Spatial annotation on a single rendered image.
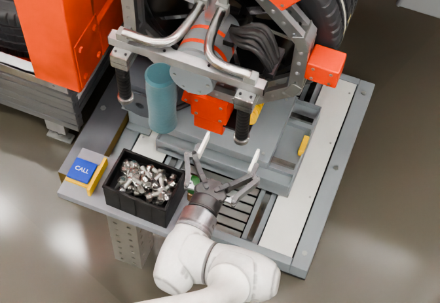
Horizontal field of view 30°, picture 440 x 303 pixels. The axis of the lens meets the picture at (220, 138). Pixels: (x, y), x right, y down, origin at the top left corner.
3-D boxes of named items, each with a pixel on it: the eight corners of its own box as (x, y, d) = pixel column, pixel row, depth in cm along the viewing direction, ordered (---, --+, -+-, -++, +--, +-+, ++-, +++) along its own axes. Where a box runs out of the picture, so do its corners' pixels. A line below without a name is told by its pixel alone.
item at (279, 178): (319, 119, 301) (322, 105, 293) (287, 199, 283) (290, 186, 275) (194, 77, 310) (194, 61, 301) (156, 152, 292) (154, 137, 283)
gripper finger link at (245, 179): (212, 187, 198) (215, 192, 197) (253, 169, 201) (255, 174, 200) (212, 195, 201) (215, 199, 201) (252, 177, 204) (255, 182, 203)
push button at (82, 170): (98, 167, 245) (97, 163, 243) (88, 186, 241) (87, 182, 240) (77, 160, 246) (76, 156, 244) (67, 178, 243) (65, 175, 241)
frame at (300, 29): (301, 109, 244) (327, -15, 197) (294, 126, 240) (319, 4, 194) (136, 53, 253) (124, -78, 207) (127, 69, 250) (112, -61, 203)
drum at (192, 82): (242, 46, 230) (245, 14, 218) (215, 104, 219) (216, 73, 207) (196, 31, 232) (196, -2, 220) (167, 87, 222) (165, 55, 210)
